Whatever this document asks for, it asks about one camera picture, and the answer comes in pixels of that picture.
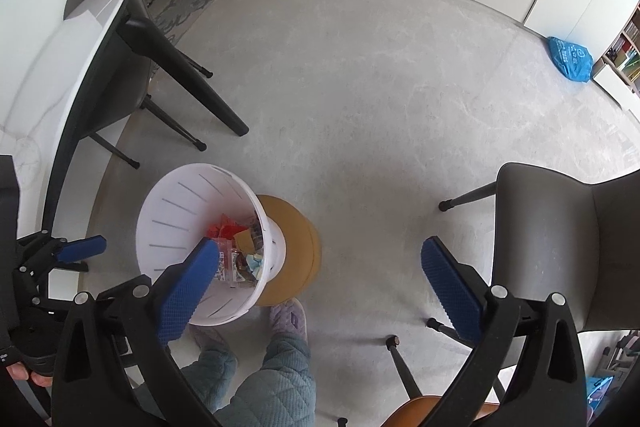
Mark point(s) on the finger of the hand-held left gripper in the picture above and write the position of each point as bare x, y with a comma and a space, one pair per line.
120, 288
85, 248

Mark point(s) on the orange chair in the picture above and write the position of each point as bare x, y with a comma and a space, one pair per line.
420, 409

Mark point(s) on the bookshelf with books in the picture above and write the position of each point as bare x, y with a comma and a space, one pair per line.
625, 52

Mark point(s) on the red plastic bag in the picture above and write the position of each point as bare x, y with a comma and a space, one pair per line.
225, 229

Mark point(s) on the black table leg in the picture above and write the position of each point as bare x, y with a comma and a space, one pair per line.
190, 82

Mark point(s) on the purple slipper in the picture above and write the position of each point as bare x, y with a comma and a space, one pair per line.
212, 342
290, 319

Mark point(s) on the round wooden stool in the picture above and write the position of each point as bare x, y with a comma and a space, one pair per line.
297, 247

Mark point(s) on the white slotted bin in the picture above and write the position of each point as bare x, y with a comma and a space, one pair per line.
175, 217

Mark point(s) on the clear printed plastic bag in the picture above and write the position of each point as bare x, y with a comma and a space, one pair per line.
227, 264

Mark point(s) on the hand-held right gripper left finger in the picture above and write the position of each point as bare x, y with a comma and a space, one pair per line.
187, 292

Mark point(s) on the teal quilted pants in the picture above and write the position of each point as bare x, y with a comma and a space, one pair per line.
270, 387

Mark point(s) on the grey chair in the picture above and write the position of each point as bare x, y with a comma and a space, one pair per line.
127, 99
550, 247

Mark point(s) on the person's left hand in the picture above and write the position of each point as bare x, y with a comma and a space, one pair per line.
27, 374

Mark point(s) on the blue plastic bag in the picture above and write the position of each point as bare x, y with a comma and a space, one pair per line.
570, 57

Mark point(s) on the black foam net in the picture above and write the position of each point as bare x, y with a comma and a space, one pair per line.
256, 232

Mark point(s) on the grey patterned rug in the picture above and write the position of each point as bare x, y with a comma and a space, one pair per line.
185, 9

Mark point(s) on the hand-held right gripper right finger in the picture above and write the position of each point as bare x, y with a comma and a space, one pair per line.
450, 292

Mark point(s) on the blue face mask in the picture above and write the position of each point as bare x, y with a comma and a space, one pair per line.
254, 266

